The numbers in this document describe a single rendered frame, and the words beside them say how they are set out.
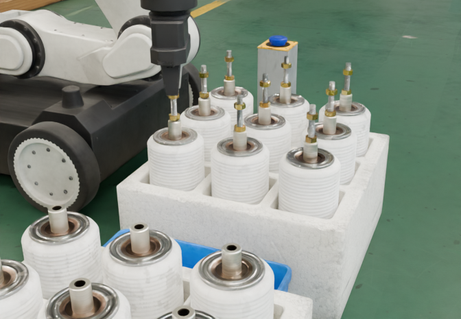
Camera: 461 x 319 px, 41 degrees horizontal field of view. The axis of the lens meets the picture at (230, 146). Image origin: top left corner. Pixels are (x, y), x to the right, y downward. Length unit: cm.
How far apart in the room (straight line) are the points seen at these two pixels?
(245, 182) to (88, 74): 60
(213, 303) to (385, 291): 50
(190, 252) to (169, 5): 39
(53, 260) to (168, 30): 38
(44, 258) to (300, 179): 39
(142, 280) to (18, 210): 72
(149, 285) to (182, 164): 34
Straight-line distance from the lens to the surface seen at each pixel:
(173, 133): 104
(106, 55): 137
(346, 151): 105
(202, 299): 69
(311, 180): 94
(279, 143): 108
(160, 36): 95
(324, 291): 99
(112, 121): 135
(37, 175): 135
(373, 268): 117
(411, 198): 142
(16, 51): 151
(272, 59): 135
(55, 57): 151
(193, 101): 169
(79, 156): 125
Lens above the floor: 66
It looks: 24 degrees down
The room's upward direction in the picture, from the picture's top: 1 degrees counter-clockwise
